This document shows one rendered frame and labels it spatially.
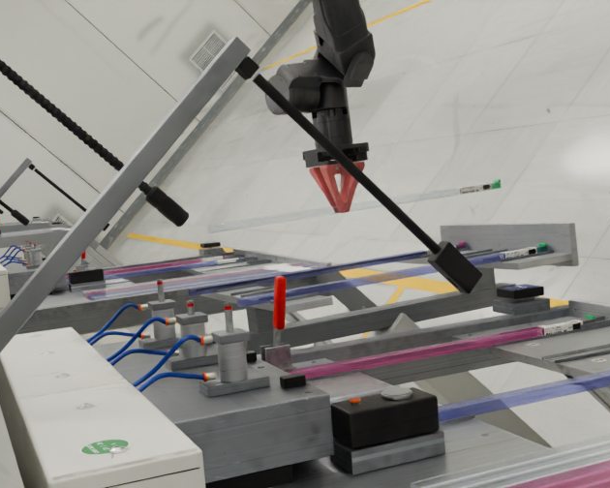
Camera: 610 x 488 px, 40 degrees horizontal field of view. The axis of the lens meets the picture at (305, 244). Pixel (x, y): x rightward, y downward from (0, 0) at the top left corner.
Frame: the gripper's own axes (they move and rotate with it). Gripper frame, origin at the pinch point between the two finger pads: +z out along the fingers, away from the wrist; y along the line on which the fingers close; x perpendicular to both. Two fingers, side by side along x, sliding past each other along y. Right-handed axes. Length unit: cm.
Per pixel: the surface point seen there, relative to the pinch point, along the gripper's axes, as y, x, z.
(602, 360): 45.8, 5.3, 18.2
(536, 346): 35.3, 5.3, 17.9
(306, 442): 58, -35, 15
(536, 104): -155, 172, -25
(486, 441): 59, -20, 18
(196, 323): 42, -37, 7
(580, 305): 26.1, 20.8, 16.5
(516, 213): -122, 130, 15
